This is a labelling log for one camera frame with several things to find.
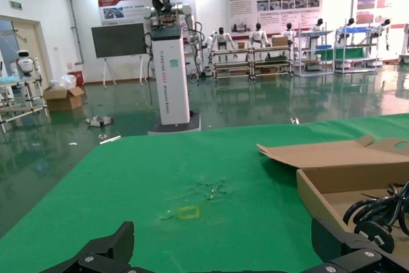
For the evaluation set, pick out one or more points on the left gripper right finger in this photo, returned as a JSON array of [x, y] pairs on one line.
[[332, 244]]

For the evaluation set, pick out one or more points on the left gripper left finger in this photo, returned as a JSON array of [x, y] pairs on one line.
[[118, 247]]

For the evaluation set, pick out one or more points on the cardboard box with torn rim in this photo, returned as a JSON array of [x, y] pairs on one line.
[[335, 177]]

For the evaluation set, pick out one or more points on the open cardboard shipping box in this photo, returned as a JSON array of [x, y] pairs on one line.
[[62, 102]]

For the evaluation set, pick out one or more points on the green table cloth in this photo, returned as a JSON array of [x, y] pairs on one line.
[[128, 190]]

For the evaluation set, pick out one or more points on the white plastic stick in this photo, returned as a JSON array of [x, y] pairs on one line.
[[110, 139]]

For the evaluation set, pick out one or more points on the clear tape scraps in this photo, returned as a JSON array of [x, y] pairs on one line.
[[211, 190]]

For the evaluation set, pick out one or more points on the white and black floor debris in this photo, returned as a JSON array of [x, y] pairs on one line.
[[99, 121]]

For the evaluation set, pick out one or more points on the red bin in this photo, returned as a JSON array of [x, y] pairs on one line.
[[78, 78]]

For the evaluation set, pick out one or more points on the clear plastic bags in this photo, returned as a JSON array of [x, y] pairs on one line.
[[65, 81]]

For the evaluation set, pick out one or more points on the white tower robot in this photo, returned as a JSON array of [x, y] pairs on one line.
[[171, 78]]

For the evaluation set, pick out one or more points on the white shelf rack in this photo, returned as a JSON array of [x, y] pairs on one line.
[[298, 59]]

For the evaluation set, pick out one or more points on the white rack with green mats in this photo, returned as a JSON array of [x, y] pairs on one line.
[[348, 52]]

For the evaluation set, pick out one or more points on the blue plastic tray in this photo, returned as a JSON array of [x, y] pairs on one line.
[[348, 29], [323, 47]]

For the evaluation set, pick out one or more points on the blue plastic sheet pile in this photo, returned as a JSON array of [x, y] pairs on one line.
[[8, 78]]

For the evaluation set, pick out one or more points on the beige pipe shelf rack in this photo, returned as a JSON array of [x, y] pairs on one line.
[[271, 48], [231, 51]]

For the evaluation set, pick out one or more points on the small white humanoid robot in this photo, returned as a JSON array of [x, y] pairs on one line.
[[25, 63]]

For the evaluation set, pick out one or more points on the dark display screen on stand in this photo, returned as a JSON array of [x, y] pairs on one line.
[[118, 39]]

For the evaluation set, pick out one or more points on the brown cardboard carton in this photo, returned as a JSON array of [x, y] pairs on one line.
[[279, 40]]

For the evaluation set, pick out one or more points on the small brown carton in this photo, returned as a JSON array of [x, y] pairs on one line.
[[242, 45]]

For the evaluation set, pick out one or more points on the green exit sign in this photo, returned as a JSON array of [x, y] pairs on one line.
[[16, 4]]

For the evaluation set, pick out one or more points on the white pipe frame workbench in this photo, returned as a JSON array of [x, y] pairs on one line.
[[42, 94]]

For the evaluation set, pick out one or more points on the beige door with frame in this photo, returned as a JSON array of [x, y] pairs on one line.
[[32, 43]]

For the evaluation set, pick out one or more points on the wall poster with red header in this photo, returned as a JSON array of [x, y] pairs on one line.
[[128, 11]]

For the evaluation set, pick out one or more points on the wall poster with red pictures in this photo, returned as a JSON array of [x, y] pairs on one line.
[[370, 4]]

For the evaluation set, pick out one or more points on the wide wall poster with photos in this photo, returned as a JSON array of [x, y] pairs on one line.
[[243, 7]]

